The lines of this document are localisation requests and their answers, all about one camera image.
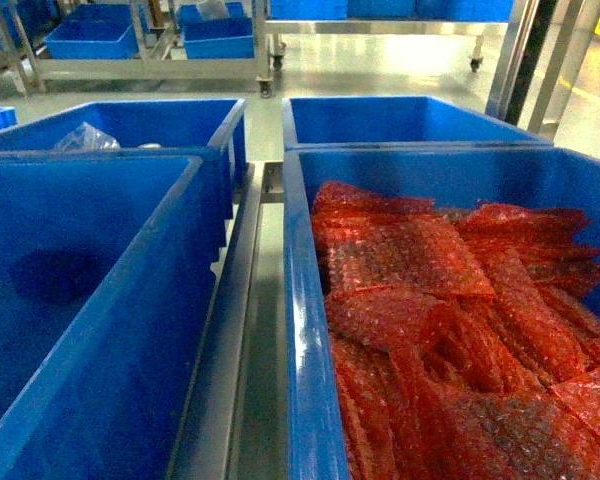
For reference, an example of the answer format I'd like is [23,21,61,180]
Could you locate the blue bin behind right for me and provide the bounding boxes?
[282,95,551,150]

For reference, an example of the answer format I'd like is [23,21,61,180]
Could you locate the blue bin behind left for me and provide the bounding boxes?
[0,97,249,191]

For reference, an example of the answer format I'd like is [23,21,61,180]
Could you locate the blue bin with red bags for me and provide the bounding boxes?
[283,147,600,479]

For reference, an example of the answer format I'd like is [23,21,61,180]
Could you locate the stainless steel shelf rack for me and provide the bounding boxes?
[168,1,600,479]

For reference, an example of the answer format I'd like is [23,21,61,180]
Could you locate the blue plastic bin left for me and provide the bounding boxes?
[0,156,231,479]

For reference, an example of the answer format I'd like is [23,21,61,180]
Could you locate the blue bin far rack centre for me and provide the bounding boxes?
[178,1,254,60]

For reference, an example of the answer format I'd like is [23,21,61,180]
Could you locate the blue bin rack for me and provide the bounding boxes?
[45,19,139,60]
[178,1,254,60]

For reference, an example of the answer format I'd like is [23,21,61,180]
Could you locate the red bubble wrap bags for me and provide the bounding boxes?
[310,181,600,479]

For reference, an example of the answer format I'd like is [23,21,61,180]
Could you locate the far stainless steel rack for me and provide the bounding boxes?
[0,1,505,98]

